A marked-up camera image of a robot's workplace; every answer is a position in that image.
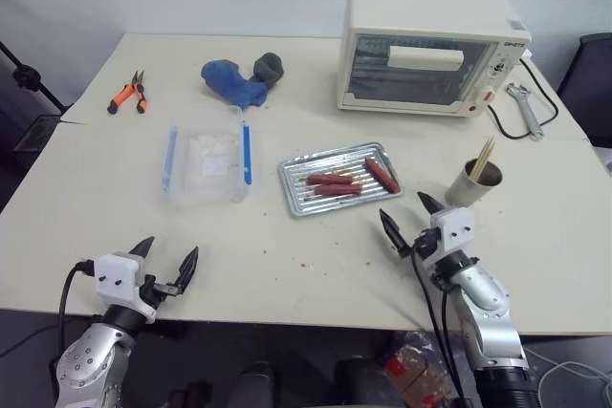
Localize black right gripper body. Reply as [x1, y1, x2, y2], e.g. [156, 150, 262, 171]
[409, 227, 444, 268]

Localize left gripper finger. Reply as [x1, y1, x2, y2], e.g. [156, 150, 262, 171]
[166, 245, 200, 297]
[127, 235, 156, 259]

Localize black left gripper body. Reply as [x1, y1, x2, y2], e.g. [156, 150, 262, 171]
[135, 258, 186, 308]

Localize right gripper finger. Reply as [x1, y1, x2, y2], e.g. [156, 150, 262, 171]
[378, 207, 412, 259]
[416, 191, 447, 216]

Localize brown paper cup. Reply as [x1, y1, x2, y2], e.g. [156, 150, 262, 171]
[444, 157, 505, 209]

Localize red sausage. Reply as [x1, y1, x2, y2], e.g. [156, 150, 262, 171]
[313, 182, 363, 197]
[305, 172, 356, 187]
[364, 156, 402, 195]

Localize clear container with blue clips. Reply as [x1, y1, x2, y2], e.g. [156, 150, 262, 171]
[162, 103, 254, 207]

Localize ribbed silver metal tray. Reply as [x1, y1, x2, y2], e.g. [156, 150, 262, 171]
[277, 140, 405, 218]

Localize red and brown plastic bag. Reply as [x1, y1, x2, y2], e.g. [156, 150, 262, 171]
[381, 330, 458, 408]

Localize silver adjustable wrench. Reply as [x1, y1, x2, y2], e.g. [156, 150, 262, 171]
[506, 82, 544, 142]

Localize dark rounded shape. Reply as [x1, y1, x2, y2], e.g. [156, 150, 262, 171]
[232, 360, 279, 408]

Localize cream toaster oven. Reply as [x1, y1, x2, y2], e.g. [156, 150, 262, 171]
[336, 0, 534, 119]

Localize blue cloth glove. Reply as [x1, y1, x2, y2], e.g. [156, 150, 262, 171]
[200, 58, 268, 111]

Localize dark office chair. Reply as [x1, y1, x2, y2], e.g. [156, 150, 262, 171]
[556, 32, 612, 149]

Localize dark grey cloth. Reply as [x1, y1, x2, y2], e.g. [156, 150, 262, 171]
[249, 51, 286, 88]

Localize black tripod stand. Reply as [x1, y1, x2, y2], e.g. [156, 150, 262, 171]
[0, 38, 67, 116]

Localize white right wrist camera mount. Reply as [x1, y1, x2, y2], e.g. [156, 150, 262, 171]
[429, 206, 477, 254]

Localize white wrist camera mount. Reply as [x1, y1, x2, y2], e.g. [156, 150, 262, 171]
[93, 251, 146, 310]
[429, 206, 477, 254]

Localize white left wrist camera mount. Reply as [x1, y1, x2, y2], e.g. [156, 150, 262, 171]
[93, 251, 146, 310]

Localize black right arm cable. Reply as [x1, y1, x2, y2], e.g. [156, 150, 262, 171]
[410, 235, 468, 408]

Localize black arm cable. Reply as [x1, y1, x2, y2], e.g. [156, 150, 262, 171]
[56, 259, 99, 357]
[410, 235, 468, 408]

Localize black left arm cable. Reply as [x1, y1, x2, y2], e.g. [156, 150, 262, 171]
[56, 259, 99, 357]

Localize black oven power cable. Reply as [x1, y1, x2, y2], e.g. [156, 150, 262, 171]
[485, 51, 560, 142]

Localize orange handled pliers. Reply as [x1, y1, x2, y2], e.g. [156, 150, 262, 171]
[106, 69, 151, 117]

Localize white floor cable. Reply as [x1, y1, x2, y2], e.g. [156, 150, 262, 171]
[524, 344, 612, 408]

